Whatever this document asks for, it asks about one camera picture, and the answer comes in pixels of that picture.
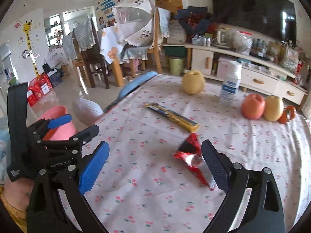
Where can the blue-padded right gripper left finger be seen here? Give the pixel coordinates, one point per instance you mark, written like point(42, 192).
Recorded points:
point(57, 202)

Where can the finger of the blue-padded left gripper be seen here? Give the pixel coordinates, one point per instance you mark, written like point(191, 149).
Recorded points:
point(59, 121)

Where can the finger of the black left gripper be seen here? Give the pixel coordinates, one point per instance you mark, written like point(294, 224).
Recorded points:
point(86, 135)

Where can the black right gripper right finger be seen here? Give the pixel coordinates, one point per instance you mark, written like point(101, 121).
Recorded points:
point(264, 212)

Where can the red black foil wrapper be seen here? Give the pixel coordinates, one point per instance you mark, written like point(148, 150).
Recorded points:
point(190, 153)

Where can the yellow sleeve left forearm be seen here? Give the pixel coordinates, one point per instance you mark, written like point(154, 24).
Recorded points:
point(18, 216)

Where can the pink plastic trash bucket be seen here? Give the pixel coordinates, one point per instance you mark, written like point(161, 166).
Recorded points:
point(61, 128)

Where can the person's left hand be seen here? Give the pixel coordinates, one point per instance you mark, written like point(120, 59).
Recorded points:
point(18, 193)

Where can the white cushion stool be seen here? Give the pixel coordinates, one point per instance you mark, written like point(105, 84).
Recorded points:
point(87, 111)

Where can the red gift bags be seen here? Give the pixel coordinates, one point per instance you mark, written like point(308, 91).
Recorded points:
point(38, 88)

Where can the blue chair back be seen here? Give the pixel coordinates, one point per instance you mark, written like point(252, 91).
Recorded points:
point(129, 88)

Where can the cherry print tablecloth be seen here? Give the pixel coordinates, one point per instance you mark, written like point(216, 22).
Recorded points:
point(155, 180)

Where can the dark wooden dining chair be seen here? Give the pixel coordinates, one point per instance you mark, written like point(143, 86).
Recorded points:
point(85, 38)

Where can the dining table with cloth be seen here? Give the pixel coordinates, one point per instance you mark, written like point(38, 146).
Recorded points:
point(111, 47)

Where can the orange persimmon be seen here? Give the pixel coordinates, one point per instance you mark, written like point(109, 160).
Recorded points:
point(289, 114)

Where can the yellow green apple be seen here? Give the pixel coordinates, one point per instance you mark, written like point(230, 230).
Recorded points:
point(274, 108)

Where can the red apple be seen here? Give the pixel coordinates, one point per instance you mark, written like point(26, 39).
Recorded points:
point(253, 106)

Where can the gold black long wrapper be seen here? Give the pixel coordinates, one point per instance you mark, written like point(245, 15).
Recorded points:
point(178, 119)

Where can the light wooden chair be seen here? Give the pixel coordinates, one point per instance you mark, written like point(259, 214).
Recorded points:
point(160, 32)

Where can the green waste bin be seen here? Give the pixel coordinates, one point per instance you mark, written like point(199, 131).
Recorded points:
point(176, 65)

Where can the yellow pear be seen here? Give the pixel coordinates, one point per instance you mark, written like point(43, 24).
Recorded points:
point(193, 82)

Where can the white mesh food cover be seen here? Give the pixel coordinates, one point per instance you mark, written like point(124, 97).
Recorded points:
point(134, 19)

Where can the white plastic bottle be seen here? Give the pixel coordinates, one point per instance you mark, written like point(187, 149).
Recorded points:
point(230, 84)

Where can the white tv cabinet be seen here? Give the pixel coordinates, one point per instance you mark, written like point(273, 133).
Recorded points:
point(260, 76)

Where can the dark blue flower bouquet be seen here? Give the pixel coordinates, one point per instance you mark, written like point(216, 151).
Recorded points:
point(194, 20)

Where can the white electric kettle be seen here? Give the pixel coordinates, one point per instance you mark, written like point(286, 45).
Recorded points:
point(222, 38)

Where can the clear plastic bag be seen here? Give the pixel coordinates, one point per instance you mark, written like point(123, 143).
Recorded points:
point(241, 42)

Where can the black flat television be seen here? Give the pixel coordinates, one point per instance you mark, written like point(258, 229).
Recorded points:
point(274, 18)

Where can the giraffe height wall sticker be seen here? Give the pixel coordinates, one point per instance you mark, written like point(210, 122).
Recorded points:
point(27, 30)

